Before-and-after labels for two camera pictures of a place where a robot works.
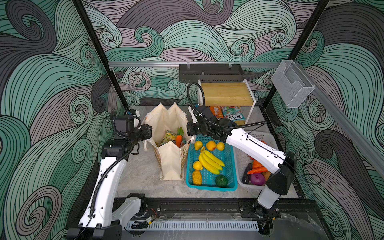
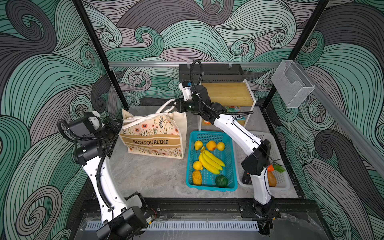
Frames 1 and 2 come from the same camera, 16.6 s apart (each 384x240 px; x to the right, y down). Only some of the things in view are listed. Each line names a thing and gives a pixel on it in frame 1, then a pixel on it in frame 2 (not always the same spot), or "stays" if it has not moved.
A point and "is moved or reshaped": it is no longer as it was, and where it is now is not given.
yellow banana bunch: [209, 162] stays
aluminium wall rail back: [190, 63] stays
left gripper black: [147, 133] → [108, 124]
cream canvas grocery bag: [171, 159] is moved or reshaped
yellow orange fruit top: [211, 145] stays
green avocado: [221, 181] stays
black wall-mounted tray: [190, 73] stays
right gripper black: [191, 125] → [183, 104]
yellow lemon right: [220, 146] stays
